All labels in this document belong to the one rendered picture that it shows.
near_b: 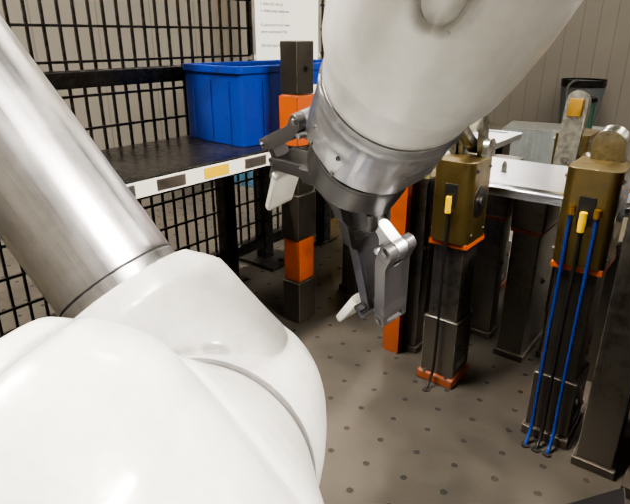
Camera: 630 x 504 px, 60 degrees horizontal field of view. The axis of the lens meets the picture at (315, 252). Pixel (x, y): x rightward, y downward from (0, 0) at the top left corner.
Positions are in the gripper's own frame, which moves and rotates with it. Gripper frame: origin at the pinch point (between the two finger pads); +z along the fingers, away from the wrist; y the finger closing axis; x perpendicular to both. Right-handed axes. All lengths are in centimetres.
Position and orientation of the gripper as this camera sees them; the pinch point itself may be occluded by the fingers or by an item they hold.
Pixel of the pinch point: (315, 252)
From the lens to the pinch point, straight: 54.5
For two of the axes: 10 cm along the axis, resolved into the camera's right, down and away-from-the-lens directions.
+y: 5.3, 8.2, -2.2
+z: -1.8, 3.6, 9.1
